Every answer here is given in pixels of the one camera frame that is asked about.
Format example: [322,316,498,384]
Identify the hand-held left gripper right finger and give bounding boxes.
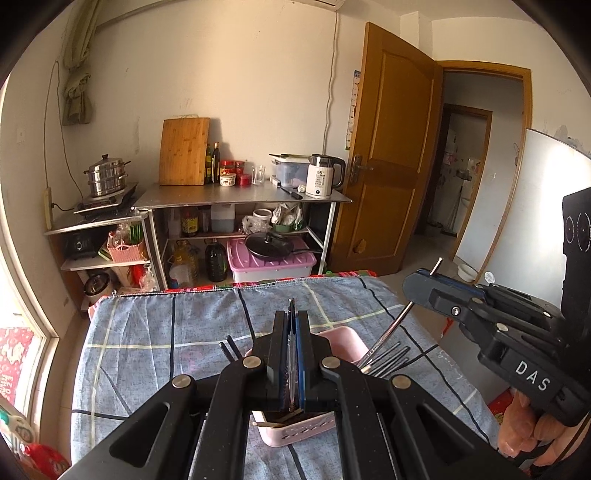
[298,310,527,480]

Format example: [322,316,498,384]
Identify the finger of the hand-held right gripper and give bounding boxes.
[418,269,491,301]
[403,271,481,320]

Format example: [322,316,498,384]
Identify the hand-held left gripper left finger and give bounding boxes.
[60,310,291,480]

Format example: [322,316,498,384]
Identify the pink plastic basket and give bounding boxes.
[252,325,370,448]

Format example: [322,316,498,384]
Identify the person's right hand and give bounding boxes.
[498,391,585,468]

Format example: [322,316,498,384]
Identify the red striped cloth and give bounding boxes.
[164,269,378,295]

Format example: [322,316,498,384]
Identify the white refrigerator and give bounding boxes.
[455,157,482,232]

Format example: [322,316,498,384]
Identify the pink storage box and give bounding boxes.
[228,237,318,283]

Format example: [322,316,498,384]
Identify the white panel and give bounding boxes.
[451,129,591,289]

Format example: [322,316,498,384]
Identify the blue checked tablecloth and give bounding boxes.
[69,274,502,480]

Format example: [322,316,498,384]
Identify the black pan with lid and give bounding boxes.
[244,231,321,260]

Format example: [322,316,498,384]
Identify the dark liquid jug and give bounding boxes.
[205,238,228,282]

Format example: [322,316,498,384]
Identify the wooden door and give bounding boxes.
[330,21,445,274]

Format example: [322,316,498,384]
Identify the yellow oil jug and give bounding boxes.
[169,240,200,288]

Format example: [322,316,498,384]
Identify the white electric kettle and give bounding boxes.
[306,154,346,199]

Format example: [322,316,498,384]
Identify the stainless steel table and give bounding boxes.
[133,185,352,289]

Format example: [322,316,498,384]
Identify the clear plastic container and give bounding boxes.
[270,154,310,185]

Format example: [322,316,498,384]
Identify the small pink basket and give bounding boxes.
[107,232,149,264]

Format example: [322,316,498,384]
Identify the red lidded jar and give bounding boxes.
[220,160,245,187]

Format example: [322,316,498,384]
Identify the dark oil bottle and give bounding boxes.
[204,141,222,184]

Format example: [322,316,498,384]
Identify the black kitchen appliance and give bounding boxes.
[62,231,96,260]

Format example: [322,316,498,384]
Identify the wooden cutting board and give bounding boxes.
[159,117,211,186]

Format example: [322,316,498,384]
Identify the induction cooker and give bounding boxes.
[73,182,140,216]

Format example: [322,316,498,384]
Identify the stainless steel steamer pot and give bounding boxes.
[83,154,131,198]

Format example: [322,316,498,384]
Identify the red printed bag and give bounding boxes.
[0,327,36,403]

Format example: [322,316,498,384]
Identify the beige curtain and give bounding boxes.
[61,0,100,126]

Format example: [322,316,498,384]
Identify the wall calendar strip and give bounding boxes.
[345,69,361,151]

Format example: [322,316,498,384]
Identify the white wall cable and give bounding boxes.
[322,11,341,157]

